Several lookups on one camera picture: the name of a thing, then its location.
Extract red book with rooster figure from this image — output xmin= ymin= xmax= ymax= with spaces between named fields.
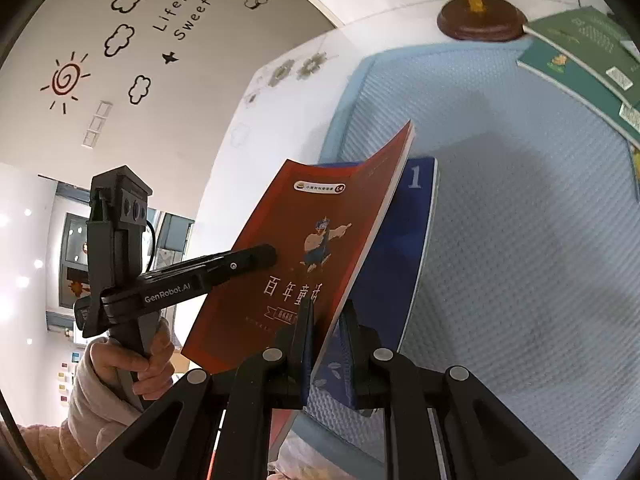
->
xmin=181 ymin=120 xmax=416 ymax=448

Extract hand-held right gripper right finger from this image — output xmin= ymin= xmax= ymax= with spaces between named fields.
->
xmin=340 ymin=300 xmax=581 ymax=480

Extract person's left hand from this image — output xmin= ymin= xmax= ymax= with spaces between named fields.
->
xmin=89 ymin=316 xmax=177 ymax=402

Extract cloud and text wall decal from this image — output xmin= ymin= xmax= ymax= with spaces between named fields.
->
xmin=40 ymin=0 xmax=276 ymax=148

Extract light blue textured mat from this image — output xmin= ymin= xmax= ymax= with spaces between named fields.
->
xmin=290 ymin=42 xmax=640 ymax=478

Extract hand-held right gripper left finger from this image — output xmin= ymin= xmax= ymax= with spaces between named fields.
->
xmin=70 ymin=302 xmax=317 ymax=480

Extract person's left forearm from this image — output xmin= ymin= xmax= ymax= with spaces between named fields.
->
xmin=0 ymin=345 xmax=146 ymax=480

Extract blue book with eagle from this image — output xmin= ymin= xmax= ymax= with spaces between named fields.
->
xmin=305 ymin=156 xmax=440 ymax=411

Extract black cable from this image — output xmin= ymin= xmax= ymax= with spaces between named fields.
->
xmin=144 ymin=220 xmax=157 ymax=273

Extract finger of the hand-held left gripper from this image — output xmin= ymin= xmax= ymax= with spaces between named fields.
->
xmin=192 ymin=244 xmax=278 ymax=289

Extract dark green book black beetle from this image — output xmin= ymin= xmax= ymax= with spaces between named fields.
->
xmin=516 ymin=40 xmax=640 ymax=148

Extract beige globe on wooden base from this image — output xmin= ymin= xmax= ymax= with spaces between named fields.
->
xmin=362 ymin=0 xmax=528 ymax=43

